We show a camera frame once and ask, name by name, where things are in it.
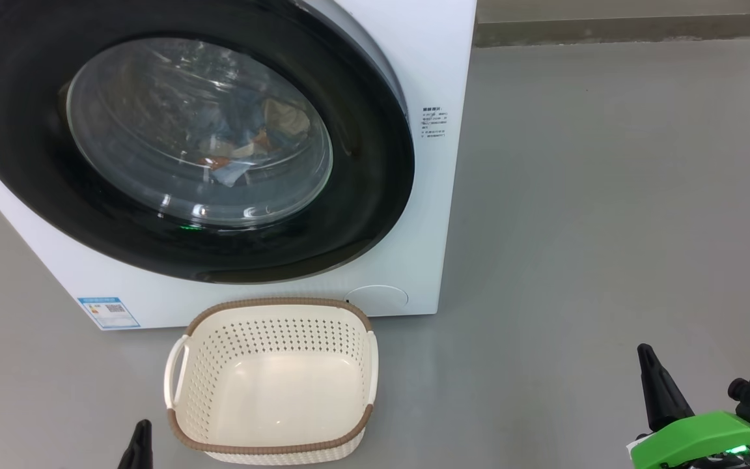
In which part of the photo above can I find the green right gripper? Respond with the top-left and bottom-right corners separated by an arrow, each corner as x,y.
628,343 -> 750,469

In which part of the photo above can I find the blue energy label sticker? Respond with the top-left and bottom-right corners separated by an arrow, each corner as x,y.
77,296 -> 141,330

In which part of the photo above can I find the round white filter cover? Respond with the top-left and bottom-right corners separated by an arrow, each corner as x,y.
347,285 -> 409,317

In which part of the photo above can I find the black round glass washer door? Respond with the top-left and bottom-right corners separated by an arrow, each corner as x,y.
0,0 -> 415,285

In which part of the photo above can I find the perforated steel washer drum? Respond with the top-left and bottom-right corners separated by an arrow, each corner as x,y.
67,38 -> 334,227

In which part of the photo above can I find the white front-load washing machine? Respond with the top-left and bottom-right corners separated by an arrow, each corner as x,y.
0,0 -> 478,331

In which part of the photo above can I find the cream perforated laundry basket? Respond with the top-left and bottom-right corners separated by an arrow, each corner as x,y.
164,298 -> 380,465

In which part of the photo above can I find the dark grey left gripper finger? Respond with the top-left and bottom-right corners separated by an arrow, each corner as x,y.
117,419 -> 153,469

